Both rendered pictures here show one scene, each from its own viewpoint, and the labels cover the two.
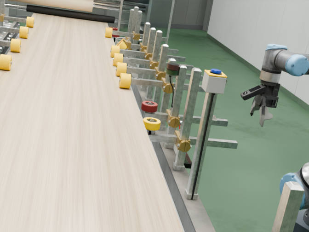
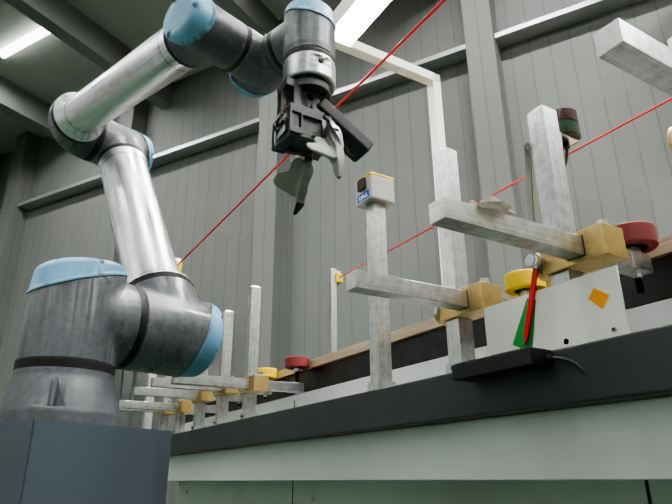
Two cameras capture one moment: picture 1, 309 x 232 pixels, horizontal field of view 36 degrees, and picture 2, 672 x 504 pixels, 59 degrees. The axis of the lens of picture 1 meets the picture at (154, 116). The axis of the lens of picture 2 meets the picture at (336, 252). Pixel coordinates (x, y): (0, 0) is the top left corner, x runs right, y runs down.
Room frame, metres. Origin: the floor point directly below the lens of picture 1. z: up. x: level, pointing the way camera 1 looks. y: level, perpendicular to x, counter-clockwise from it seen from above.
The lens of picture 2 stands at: (2.94, -0.72, 0.52)
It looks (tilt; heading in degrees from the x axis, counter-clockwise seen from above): 21 degrees up; 161
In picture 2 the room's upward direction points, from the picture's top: straight up
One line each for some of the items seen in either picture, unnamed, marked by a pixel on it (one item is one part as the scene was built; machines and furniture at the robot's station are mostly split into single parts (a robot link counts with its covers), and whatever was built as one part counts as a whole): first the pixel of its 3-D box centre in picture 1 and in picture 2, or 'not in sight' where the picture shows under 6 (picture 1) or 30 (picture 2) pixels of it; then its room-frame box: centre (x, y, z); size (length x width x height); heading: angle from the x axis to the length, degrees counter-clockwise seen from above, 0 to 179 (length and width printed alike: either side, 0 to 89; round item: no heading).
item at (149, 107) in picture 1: (148, 113); (634, 259); (2.26, 0.03, 0.85); 0.08 x 0.08 x 0.11
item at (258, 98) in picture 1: (267, 93); (304, 119); (2.15, -0.50, 1.08); 0.09 x 0.08 x 0.12; 101
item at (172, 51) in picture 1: (154, 49); not in sight; (3.52, 0.08, 0.95); 0.36 x 0.03 x 0.03; 102
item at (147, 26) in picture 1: (143, 55); not in sight; (3.46, 0.16, 0.90); 0.03 x 0.03 x 0.48; 12
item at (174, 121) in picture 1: (171, 118); (577, 255); (2.26, -0.09, 0.85); 0.13 x 0.06 x 0.05; 12
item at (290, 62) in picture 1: (293, 63); (262, 62); (2.05, -0.55, 1.25); 0.12 x 0.12 x 0.09; 28
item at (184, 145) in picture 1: (181, 141); (465, 305); (2.02, -0.14, 0.83); 0.13 x 0.06 x 0.05; 12
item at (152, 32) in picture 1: (147, 62); not in sight; (3.22, 0.11, 0.90); 0.03 x 0.03 x 0.48; 12
